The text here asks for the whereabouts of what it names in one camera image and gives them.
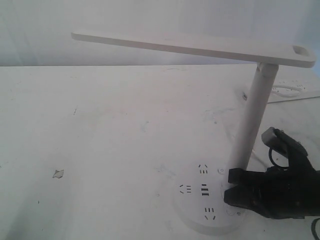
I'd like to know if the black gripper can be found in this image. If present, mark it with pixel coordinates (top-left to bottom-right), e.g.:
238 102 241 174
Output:
223 131 320 221

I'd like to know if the white desk lamp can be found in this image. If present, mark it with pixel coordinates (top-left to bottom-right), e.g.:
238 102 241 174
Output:
71 29 316 235

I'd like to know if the black camera cable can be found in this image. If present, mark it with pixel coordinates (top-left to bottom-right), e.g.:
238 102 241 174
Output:
267 147 290 169

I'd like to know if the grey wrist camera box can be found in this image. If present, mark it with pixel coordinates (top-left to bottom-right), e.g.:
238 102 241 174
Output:
261 127 281 149

